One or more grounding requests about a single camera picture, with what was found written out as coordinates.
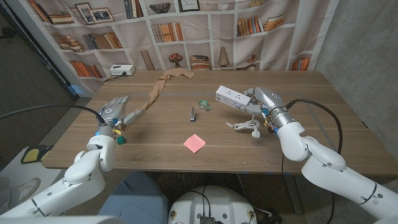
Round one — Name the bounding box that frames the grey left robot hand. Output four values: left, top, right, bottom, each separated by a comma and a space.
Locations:
96, 94, 146, 138

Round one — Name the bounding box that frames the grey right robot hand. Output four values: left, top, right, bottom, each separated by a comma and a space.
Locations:
241, 86, 295, 130

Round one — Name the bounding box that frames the white power strip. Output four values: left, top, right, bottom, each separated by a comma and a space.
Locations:
215, 85, 252, 109

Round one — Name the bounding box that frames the beige nylon stocking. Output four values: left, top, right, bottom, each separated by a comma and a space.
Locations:
123, 67, 195, 128

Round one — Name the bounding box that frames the pink sticky note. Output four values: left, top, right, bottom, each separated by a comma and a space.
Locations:
183, 133, 207, 154

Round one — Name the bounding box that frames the white socket box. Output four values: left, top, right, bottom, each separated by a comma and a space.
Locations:
109, 64, 136, 77

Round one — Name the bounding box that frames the clear tape roll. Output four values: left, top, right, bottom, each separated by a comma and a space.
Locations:
198, 100, 213, 112

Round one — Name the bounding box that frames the printed bookshelf backdrop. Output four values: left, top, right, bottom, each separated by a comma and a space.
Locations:
6, 0, 340, 94

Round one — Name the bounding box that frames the grey table leg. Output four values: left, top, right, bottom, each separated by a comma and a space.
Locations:
284, 174, 305, 215

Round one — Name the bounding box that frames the white sneaker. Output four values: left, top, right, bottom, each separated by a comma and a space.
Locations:
0, 177, 42, 215

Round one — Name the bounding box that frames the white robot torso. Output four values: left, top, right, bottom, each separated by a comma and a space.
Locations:
167, 185, 258, 224

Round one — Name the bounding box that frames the black socket box cable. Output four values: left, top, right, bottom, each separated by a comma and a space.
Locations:
104, 72, 127, 83

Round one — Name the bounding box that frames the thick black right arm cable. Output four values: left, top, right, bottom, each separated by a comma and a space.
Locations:
284, 98, 344, 224

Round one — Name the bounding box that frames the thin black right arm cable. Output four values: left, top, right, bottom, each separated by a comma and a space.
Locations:
279, 155, 286, 190

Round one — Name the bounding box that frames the black torso cable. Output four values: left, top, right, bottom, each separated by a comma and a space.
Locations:
185, 185, 213, 218

